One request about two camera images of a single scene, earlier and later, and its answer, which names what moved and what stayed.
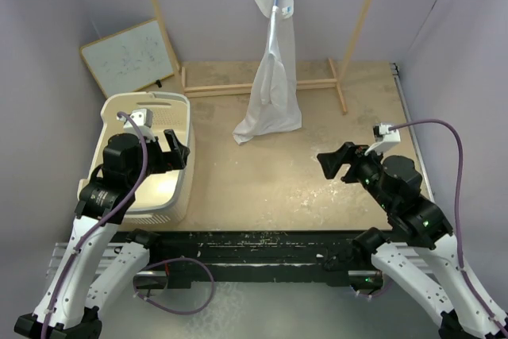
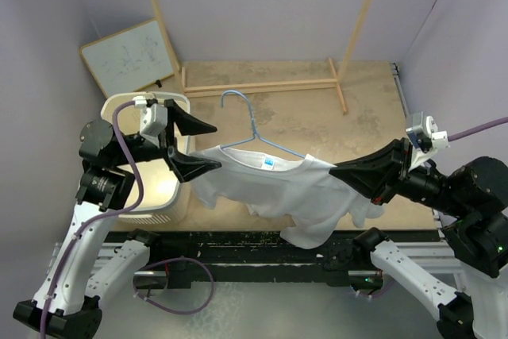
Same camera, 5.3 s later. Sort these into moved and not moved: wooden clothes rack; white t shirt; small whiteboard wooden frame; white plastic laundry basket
Moved: white t shirt
Not moved: small whiteboard wooden frame; white plastic laundry basket; wooden clothes rack
